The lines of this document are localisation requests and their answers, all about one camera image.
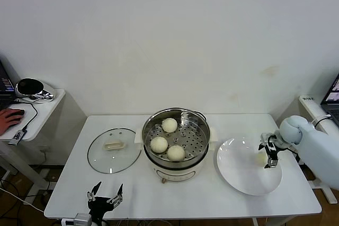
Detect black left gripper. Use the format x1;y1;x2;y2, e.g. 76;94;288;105
86;181;124;220

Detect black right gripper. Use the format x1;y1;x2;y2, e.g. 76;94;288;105
257;136;282;169

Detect white steamed baozi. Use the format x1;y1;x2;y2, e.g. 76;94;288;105
150;135;169;154
166;145;185;162
162;117;178;133
254;152;267;166

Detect round glass pot lid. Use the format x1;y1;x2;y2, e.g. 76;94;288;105
87;128;142;175

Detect perforated steel steamer basket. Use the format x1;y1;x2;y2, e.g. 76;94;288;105
135;107;218;163

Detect person's bare hand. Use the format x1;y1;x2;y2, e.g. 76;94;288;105
0;108;25;137

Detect white round plate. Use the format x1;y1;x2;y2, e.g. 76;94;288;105
217;137;283;197

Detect white side table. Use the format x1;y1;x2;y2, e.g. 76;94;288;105
275;95;339;204
0;88;88;189

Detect cream electric cooking pot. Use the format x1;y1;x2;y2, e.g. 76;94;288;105
144;142;216;185

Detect black open laptop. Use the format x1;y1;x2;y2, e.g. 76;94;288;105
320;74;339;126
0;59;15;110

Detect black usb hub adapter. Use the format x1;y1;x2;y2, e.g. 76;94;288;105
8;128;29;146

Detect chrome headset device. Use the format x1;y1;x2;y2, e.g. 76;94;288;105
15;78;58;103

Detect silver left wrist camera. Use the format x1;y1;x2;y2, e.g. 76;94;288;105
62;213;92;226

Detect white hanging cable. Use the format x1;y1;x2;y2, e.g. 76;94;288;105
311;114;332;129

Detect thick black hanging cable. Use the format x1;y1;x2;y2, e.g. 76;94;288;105
296;116;332;166

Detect white floor cable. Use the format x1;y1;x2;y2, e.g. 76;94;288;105
0;186;46;215

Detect black floor cables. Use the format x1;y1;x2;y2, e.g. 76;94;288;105
0;178;20;211

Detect thin black desk cable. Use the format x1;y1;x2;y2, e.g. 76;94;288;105
13;97;38;133

